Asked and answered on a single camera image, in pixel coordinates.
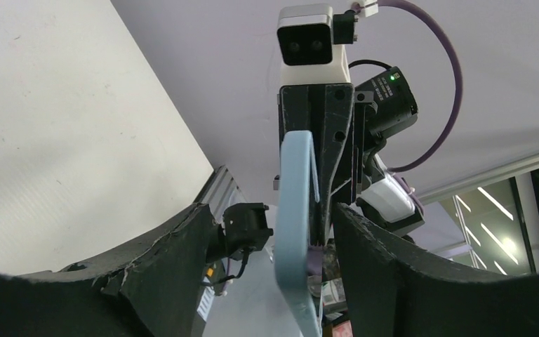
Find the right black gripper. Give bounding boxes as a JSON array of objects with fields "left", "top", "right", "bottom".
[{"left": 278, "top": 83, "right": 374, "bottom": 244}]

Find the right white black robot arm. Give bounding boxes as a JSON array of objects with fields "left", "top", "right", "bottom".
[{"left": 278, "top": 62, "right": 424, "bottom": 246}]

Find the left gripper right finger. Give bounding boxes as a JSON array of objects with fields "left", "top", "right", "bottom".
[{"left": 332, "top": 204, "right": 539, "bottom": 336}]

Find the light blue phone case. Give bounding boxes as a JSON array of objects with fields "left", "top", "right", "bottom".
[{"left": 274, "top": 131, "right": 321, "bottom": 336}]

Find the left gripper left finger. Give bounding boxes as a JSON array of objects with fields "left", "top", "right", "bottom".
[{"left": 0, "top": 204, "right": 214, "bottom": 336}]

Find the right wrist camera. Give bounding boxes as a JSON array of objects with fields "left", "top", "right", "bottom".
[{"left": 277, "top": 4, "right": 356, "bottom": 86}]

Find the right aluminium table rail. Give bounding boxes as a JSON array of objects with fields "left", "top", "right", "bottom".
[{"left": 194, "top": 166, "right": 247, "bottom": 223}]

